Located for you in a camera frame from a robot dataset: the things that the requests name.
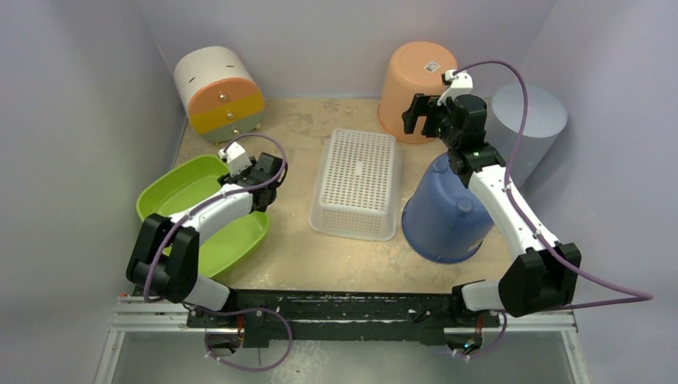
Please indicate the cream cabinet with coloured drawers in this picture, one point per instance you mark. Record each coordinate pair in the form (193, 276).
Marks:
(219, 96)

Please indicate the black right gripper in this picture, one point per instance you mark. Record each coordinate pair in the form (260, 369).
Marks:
(425, 118)

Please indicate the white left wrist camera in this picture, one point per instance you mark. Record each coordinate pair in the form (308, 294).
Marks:
(235, 157)

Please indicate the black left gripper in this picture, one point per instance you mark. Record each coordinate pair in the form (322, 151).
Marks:
(223, 180)

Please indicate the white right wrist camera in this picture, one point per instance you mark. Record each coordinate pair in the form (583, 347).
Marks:
(458, 82)

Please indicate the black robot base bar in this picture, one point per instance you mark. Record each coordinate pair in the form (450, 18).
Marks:
(432, 319)

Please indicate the orange plastic bucket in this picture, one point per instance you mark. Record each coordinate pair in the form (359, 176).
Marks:
(415, 67)

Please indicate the aluminium frame rail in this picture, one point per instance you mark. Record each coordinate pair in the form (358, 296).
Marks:
(132, 314)

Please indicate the blue plastic bucket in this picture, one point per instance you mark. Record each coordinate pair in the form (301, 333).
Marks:
(443, 221)

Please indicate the large grey plastic bucket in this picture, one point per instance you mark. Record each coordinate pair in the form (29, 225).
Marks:
(546, 118)

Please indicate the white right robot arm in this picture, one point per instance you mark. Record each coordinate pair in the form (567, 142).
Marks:
(542, 274)

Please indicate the pale green perforated basket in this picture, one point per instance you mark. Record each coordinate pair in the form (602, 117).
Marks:
(358, 187)

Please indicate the lime green plastic tray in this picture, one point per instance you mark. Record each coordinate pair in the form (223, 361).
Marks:
(187, 185)

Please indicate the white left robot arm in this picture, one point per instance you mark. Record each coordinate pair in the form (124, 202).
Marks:
(165, 257)

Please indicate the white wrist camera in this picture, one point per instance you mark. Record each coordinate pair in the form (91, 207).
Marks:
(235, 157)
(458, 82)

